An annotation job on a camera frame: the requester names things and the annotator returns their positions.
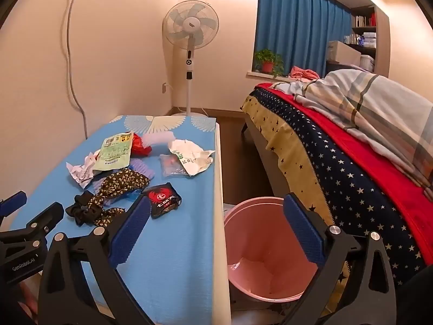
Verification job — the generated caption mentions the potted plant red pot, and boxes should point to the potted plant red pot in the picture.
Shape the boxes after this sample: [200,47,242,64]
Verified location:
[253,49,285,77]

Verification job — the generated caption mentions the purple corrugated wrapper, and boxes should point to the purple corrugated wrapper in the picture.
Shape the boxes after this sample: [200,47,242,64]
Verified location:
[129,162,154,180]

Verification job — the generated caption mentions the blue patterned tablecloth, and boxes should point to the blue patterned tablecloth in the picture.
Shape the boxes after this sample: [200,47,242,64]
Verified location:
[10,115,224,325]

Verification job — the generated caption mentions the green snack packet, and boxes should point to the green snack packet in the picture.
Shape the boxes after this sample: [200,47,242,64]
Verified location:
[92,134,133,171]

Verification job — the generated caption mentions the white standing fan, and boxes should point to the white standing fan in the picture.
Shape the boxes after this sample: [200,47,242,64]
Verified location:
[162,1,220,117]

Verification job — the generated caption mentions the star print bed cover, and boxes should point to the star print bed cover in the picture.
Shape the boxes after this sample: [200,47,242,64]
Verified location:
[240,88,425,285]

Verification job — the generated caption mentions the blue curtain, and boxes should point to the blue curtain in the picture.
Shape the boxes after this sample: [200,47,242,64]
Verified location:
[254,0,354,77]

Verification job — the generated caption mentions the black red snack packet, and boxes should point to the black red snack packet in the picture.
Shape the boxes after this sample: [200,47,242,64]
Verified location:
[142,182,182,219]

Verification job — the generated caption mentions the crumpled white paper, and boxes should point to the crumpled white paper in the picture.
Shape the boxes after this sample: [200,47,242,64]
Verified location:
[66,152,102,190]

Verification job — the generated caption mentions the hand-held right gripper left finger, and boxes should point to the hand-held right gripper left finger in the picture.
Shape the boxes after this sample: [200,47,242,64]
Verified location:
[37,194,159,325]

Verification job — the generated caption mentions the beige box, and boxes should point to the beige box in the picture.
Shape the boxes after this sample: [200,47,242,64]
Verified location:
[327,41,362,66]

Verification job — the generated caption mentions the white table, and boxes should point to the white table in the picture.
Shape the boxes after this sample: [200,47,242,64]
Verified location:
[213,120,232,325]

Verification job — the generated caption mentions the white foam wrap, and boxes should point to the white foam wrap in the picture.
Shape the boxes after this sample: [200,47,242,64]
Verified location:
[142,132,176,148]

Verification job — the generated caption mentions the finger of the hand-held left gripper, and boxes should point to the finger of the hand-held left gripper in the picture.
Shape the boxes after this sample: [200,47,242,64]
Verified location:
[0,191,28,218]
[25,202,65,242]

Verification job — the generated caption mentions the white window sill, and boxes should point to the white window sill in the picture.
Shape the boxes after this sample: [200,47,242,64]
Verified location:
[246,71,291,83]

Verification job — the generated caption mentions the pink plastic bin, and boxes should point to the pink plastic bin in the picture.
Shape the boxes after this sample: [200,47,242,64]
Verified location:
[223,196,320,303]

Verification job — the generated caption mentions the clear plastic bag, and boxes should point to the clear plastic bag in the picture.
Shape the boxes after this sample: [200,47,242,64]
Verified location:
[159,154,188,178]

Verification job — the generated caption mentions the pink cloth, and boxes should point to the pink cloth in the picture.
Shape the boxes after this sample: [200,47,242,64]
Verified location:
[289,66,320,81]

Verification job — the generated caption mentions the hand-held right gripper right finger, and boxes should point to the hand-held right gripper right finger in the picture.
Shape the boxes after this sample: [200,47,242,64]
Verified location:
[283,193,396,325]

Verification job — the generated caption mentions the red crinkled wrapper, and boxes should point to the red crinkled wrapper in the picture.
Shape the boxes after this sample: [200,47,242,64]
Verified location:
[131,134,153,156]

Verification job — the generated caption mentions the red blanket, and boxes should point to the red blanket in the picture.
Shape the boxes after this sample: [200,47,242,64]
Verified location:
[262,83,433,258]

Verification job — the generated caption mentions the grey wall cable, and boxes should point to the grey wall cable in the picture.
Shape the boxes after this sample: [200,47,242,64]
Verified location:
[66,0,90,139]

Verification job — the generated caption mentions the white storage container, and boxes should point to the white storage container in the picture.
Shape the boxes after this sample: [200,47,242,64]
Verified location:
[360,54,376,72]

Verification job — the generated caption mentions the striped pale duvet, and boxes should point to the striped pale duvet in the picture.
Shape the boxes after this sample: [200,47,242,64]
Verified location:
[271,69,433,190]

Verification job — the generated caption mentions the white crumpled plastic bag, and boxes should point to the white crumpled plastic bag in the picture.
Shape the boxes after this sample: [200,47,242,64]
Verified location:
[168,139,216,177]

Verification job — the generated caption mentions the dark bookshelf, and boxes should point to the dark bookshelf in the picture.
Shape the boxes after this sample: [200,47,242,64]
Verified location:
[350,5,378,72]

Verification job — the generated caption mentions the floral dark cloth band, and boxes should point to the floral dark cloth band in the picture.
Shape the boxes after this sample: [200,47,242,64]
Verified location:
[86,168,151,227]

